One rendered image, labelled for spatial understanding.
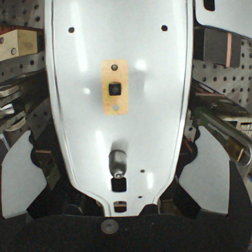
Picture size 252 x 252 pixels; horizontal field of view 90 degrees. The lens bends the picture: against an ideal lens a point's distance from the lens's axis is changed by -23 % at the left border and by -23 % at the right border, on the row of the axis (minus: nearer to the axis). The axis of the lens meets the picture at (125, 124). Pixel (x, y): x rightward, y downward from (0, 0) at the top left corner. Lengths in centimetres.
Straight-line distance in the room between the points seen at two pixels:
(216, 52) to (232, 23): 6
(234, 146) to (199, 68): 42
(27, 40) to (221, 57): 30
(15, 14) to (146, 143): 62
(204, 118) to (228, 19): 18
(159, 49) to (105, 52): 8
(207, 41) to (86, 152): 28
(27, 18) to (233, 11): 59
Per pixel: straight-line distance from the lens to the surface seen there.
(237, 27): 31
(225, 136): 25
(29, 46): 22
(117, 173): 26
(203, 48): 29
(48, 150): 38
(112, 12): 24
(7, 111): 22
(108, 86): 23
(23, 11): 65
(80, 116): 26
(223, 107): 30
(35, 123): 68
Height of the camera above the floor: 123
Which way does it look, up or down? 63 degrees down
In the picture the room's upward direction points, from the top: 174 degrees clockwise
